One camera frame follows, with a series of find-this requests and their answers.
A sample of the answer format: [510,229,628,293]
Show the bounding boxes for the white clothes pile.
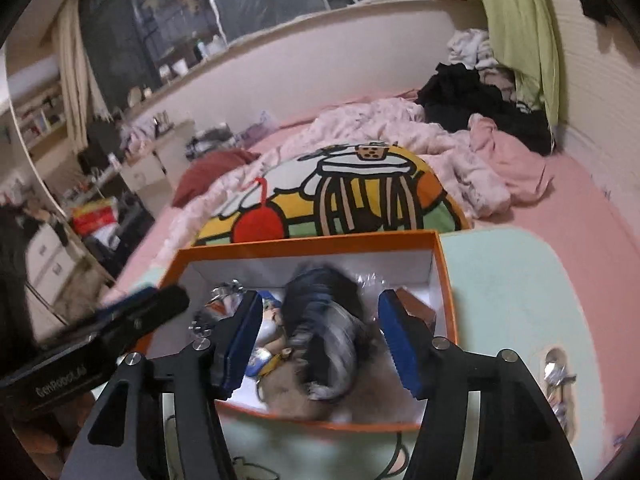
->
[446,28,502,72]

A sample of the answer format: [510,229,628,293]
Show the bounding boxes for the dark window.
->
[79,0,432,88]

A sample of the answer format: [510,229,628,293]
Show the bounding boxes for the green curtain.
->
[471,0,562,127]

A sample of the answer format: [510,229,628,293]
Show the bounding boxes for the small doll figurine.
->
[249,299,297,377]

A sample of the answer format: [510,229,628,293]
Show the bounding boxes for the black lace cloth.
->
[279,264,372,402]

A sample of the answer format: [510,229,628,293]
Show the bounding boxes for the orange cardboard box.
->
[135,230,459,434]

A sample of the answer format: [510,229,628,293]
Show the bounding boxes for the pink bed sheet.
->
[115,95,640,461]

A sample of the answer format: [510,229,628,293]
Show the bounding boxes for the dark red pillow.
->
[171,149,262,209]

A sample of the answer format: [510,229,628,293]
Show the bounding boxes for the person's left hand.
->
[11,392,97,463]

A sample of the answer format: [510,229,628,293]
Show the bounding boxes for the white louvered closet door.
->
[537,0,640,171]

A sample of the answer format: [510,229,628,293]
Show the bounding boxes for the metal keys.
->
[541,349,577,412]

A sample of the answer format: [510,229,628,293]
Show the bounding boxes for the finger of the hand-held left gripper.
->
[69,284,191,347]
[95,285,157,322]

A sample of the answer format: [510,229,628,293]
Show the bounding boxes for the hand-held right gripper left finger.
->
[60,290,264,480]

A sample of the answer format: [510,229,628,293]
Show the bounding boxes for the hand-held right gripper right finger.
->
[377,288,583,480]

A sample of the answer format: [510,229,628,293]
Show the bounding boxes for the beige curtain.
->
[52,0,108,153]

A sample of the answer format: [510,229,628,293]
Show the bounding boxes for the pink garment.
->
[466,114,557,204]

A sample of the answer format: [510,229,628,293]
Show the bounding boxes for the red printed package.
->
[69,199,119,237]

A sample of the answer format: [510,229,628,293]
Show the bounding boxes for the white drawer cabinet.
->
[119,151,167,202]

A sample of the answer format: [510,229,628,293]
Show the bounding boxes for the black clothes pile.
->
[416,62,552,157]

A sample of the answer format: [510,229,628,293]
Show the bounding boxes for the mint green desktop table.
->
[155,227,601,480]

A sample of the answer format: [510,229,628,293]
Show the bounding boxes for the colourful cartoon cushion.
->
[191,143,472,247]

